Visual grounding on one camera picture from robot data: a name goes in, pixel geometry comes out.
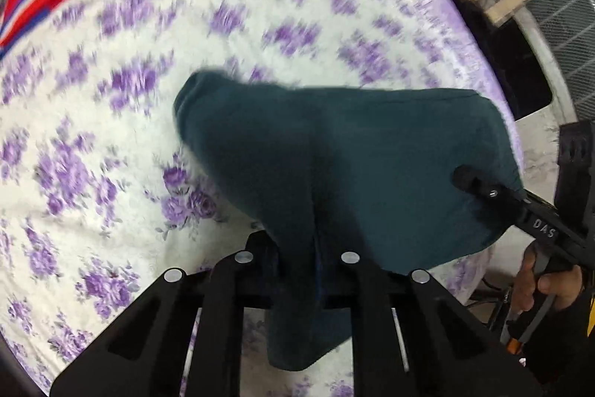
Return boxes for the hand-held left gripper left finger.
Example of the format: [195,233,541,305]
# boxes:
[49,233,280,397]

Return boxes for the purple floral bedsheet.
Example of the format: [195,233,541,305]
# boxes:
[0,0,526,397]

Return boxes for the teal pants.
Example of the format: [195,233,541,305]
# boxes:
[173,70,525,372]

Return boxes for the white mesh fan guard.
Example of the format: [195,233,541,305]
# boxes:
[518,0,595,130]

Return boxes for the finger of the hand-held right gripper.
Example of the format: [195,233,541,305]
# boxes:
[453,165,526,205]

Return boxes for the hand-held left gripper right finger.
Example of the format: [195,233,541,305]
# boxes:
[321,252,543,397]

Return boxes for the person's right hand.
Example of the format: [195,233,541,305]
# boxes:
[511,246,584,313]

